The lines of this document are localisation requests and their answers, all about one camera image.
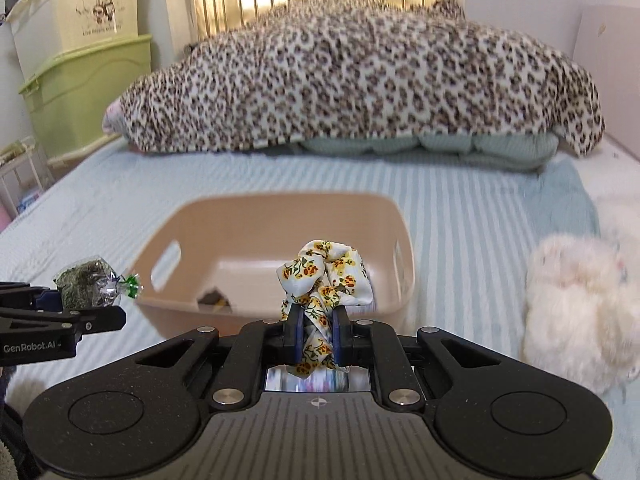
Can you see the green plastic storage box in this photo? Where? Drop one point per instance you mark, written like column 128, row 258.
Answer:
column 67, row 97

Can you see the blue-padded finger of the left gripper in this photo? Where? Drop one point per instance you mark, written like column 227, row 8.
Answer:
column 48, row 300

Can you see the light blue striped bedsheet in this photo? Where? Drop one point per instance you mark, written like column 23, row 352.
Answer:
column 135, row 405

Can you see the cream plastic storage box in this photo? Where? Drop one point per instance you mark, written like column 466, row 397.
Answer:
column 45, row 29

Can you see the leopard print blanket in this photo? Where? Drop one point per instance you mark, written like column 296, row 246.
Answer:
column 358, row 70

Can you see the yellow floral white scrunchie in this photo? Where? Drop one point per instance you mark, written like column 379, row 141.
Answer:
column 324, row 275

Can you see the small black box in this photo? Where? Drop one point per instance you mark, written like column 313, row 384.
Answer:
column 214, row 301

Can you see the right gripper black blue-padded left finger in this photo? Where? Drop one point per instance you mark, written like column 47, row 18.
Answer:
column 243, row 360

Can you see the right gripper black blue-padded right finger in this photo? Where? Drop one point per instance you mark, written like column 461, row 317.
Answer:
column 376, row 347

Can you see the white wire rack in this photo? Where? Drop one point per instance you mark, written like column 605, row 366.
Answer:
column 25, row 175

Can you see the teal quilted duvet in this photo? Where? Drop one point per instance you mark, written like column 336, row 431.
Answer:
column 520, row 153

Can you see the beige plastic storage basket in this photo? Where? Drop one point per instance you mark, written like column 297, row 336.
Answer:
column 237, row 243

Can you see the dried herb sachet bag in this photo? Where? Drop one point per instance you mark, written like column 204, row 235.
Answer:
column 93, row 283

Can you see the white fluffy plush toy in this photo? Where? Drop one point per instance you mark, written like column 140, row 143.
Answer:
column 582, row 301

